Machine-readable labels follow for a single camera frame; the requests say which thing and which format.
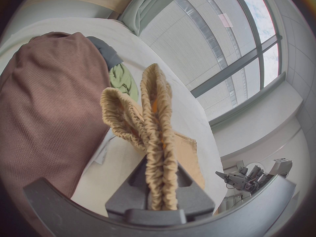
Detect white garment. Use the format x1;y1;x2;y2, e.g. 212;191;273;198
94;134;117;165

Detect black garment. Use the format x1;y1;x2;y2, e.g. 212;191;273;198
86;36;123;69

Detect bed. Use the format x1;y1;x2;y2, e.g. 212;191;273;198
0;0;223;217

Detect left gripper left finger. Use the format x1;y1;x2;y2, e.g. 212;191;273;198
105;157;151;218

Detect brown shorts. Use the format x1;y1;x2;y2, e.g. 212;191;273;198
0;32;112;234

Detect green garment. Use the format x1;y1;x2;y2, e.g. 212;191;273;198
109;63;139;104

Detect window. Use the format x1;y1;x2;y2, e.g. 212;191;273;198
137;0;288;128

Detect mustard yellow shorts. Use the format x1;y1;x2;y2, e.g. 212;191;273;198
100;63;206;212

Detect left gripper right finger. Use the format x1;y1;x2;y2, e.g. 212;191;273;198
176;162;215;217

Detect blue-green curtain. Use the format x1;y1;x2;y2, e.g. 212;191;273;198
121;0;196;37

